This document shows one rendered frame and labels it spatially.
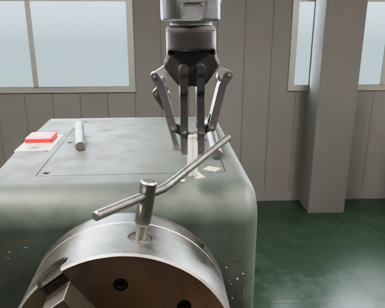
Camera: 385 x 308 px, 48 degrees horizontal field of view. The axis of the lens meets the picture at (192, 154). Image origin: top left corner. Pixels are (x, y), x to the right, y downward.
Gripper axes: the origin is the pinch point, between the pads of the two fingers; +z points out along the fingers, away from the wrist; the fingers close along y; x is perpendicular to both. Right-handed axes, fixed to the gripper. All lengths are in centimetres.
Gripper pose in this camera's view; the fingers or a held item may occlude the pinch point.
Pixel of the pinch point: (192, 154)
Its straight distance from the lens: 70.0
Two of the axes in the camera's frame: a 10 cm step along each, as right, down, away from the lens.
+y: 10.0, -0.3, 0.6
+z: 0.1, 9.5, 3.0
